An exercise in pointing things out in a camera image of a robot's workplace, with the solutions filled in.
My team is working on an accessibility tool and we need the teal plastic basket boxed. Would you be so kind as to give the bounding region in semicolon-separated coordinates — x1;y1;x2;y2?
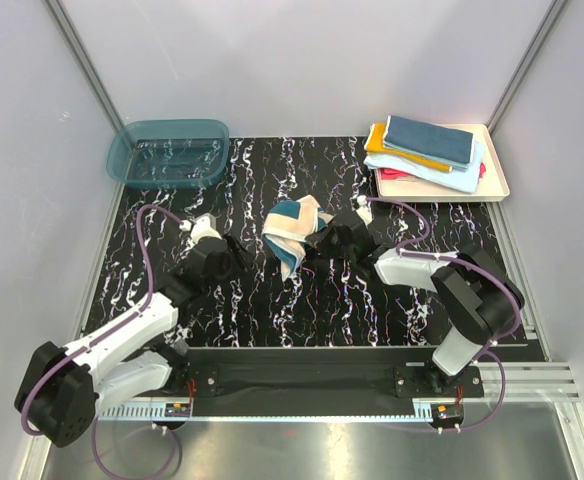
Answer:
106;119;230;190

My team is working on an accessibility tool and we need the black marble pattern mat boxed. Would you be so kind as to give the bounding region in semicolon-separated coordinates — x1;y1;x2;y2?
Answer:
74;135;538;349

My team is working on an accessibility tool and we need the blue beige patterned towel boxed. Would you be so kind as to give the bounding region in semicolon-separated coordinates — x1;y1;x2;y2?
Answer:
383;115;474;168

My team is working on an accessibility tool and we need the pink folded towel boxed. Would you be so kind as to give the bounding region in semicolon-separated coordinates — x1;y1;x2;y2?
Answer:
381;163;486;180

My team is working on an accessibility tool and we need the white plastic tray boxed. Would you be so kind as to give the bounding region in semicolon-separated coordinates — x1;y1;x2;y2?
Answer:
374;124;510;203

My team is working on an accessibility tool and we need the teal beige bordered towel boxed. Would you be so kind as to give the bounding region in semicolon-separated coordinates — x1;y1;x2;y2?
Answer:
262;195;333;281

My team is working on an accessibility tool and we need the light blue folded towel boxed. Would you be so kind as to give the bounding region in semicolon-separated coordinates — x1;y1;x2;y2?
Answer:
364;140;485;194

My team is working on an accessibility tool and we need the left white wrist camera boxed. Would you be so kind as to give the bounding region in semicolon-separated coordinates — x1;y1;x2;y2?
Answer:
179;214;222;244

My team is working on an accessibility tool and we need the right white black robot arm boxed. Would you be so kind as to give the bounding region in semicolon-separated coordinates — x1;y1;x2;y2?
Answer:
307;224;525;397

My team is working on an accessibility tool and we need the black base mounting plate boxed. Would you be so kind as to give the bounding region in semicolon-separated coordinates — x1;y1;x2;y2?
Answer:
149;347;484;421

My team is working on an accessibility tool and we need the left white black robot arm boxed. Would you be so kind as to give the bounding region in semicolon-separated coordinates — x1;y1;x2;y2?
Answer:
14;234;254;447

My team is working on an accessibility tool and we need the yellow bear towel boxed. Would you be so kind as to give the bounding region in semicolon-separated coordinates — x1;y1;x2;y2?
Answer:
364;123;452;173

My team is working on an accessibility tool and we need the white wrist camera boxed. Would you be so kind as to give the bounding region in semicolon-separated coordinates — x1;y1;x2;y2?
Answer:
179;214;222;244
355;195;373;226

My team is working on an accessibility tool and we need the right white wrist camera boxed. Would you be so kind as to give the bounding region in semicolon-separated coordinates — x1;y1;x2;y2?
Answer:
355;195;373;226

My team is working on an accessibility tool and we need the slotted aluminium cable rail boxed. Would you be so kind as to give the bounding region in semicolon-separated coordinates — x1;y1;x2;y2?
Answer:
99;398;193;423

